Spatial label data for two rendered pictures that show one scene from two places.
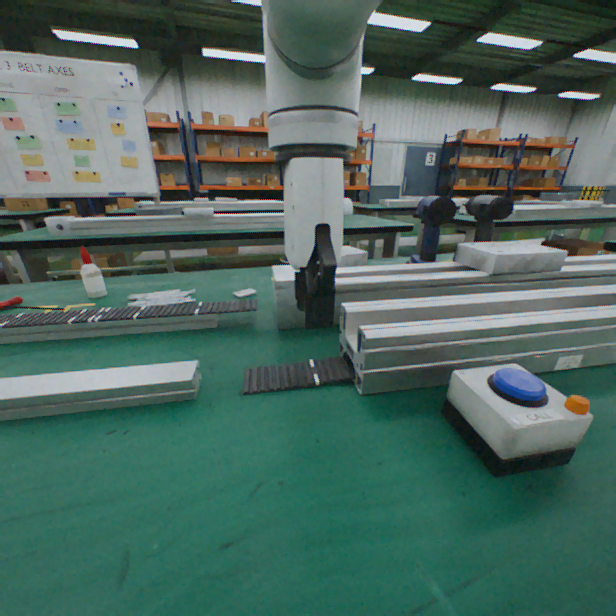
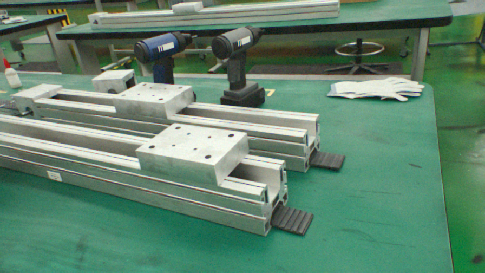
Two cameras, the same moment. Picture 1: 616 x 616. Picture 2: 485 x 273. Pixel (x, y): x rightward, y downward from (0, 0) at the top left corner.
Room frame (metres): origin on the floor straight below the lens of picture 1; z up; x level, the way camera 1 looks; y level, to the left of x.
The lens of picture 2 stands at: (0.06, -1.13, 1.19)
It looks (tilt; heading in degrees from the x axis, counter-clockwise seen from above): 27 degrees down; 41
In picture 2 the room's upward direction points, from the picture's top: 7 degrees counter-clockwise
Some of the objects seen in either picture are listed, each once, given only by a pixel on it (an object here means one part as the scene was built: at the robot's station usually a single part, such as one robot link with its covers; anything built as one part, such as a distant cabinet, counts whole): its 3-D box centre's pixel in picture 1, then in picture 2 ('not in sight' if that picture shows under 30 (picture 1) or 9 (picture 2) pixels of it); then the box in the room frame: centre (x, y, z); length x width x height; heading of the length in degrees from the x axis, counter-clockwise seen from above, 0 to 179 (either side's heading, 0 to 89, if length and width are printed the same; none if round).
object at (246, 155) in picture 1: (242, 169); not in sight; (9.90, 2.13, 1.59); 2.83 x 0.98 x 3.17; 105
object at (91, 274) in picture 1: (90, 272); (10, 72); (0.61, 0.50, 0.84); 0.04 x 0.04 x 0.12
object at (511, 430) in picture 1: (500, 406); not in sight; (0.21, -0.20, 0.81); 0.10 x 0.08 x 0.06; 10
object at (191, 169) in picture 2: not in sight; (195, 157); (0.42, -0.70, 0.87); 0.16 x 0.11 x 0.07; 100
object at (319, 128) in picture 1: (312, 139); not in sight; (0.31, 0.00, 1.06); 0.09 x 0.08 x 0.03; 10
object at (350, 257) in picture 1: (342, 270); (116, 90); (0.67, -0.09, 0.83); 0.11 x 0.10 x 0.10; 27
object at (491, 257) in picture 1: (505, 262); (155, 104); (0.57, -0.42, 0.87); 0.16 x 0.11 x 0.07; 100
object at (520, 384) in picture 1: (517, 386); not in sight; (0.21, -0.20, 0.84); 0.04 x 0.04 x 0.02
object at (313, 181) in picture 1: (312, 208); not in sight; (0.30, 0.00, 1.00); 0.10 x 0.07 x 0.11; 10
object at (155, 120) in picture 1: (139, 168); not in sight; (9.10, 5.02, 1.58); 2.83 x 0.98 x 3.15; 105
